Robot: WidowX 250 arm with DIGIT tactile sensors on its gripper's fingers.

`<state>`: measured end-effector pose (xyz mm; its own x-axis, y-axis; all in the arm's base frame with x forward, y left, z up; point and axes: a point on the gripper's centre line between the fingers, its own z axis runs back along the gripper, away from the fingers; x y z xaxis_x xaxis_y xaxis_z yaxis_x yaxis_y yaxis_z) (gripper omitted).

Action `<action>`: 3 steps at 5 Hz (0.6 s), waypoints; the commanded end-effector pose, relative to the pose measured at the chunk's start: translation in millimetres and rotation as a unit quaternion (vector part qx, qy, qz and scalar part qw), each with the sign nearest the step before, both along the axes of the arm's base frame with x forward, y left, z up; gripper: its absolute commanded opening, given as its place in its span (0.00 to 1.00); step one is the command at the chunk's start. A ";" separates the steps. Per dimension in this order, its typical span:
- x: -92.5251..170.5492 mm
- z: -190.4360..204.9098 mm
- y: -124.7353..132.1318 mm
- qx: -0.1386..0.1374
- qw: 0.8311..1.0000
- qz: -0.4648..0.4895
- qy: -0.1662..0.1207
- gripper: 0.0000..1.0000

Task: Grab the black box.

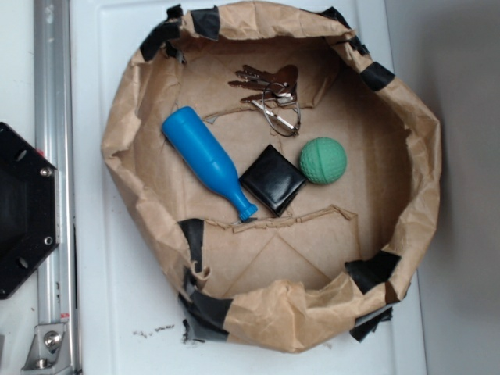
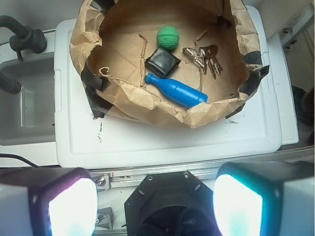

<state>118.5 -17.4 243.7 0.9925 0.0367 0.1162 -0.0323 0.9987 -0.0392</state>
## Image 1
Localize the green dimpled ball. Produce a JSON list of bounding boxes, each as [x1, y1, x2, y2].
[[299, 137, 347, 185]]

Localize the white plastic tray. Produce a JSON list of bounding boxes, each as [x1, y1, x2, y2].
[[70, 1, 427, 374]]

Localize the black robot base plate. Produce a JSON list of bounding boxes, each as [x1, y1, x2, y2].
[[1, 123, 59, 300]]

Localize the blue plastic bottle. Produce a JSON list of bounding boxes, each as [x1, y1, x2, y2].
[[162, 106, 258, 221]]

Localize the metal corner bracket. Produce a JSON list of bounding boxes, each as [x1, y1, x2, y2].
[[20, 323, 71, 374]]

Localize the metal wire key ring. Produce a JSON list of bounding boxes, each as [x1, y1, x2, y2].
[[252, 81, 302, 138]]

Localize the brown paper bag bin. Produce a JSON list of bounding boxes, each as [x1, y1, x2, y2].
[[102, 2, 441, 353]]

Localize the bunch of metal keys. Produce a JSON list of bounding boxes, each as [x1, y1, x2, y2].
[[228, 65, 298, 106]]

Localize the aluminium extrusion rail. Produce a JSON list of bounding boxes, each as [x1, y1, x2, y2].
[[34, 1, 82, 374]]

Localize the black square box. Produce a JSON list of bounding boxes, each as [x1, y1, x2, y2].
[[239, 145, 306, 216]]

